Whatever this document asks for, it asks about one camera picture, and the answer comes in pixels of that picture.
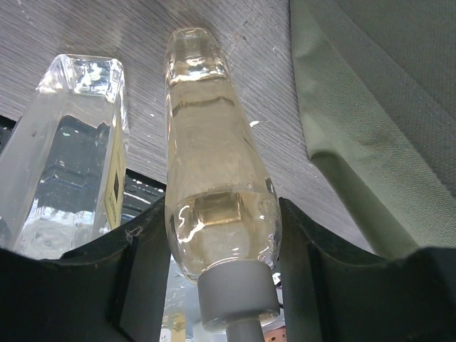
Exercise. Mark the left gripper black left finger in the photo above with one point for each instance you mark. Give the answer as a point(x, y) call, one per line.
point(111, 289)

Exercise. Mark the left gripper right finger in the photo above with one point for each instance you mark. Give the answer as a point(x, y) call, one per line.
point(336, 291)

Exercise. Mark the clear bottle with dark cap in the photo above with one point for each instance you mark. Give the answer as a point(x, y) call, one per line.
point(90, 88)

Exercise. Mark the amber bottle with white cap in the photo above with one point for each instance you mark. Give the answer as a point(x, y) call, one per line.
point(222, 214)

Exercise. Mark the olive green canvas bag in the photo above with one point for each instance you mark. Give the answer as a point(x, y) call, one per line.
point(375, 82)

